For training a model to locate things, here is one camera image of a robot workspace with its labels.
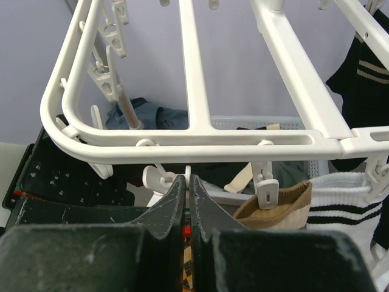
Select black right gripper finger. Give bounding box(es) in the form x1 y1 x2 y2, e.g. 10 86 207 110
189 175 376 291

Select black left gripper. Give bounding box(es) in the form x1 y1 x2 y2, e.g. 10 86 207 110
1 129 186 291

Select white clip hanger frame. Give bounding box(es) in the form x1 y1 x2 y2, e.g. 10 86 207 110
39 0 389 210

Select brown yellow argyle sock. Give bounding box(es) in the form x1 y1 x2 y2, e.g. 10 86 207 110
182 227 193 291

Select white plastic laundry basket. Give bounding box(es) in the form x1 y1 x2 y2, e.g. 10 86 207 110
205 134 329 206

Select white clothes peg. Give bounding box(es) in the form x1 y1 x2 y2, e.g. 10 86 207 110
251 162 279 210

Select white metal drying rack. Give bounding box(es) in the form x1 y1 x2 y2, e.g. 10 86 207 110
117 85 143 130

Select blue crumpled cloth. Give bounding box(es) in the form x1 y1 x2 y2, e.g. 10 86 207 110
105 97 188 130

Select black sock white stripes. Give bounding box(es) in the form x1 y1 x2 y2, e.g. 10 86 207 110
325 9 389 171

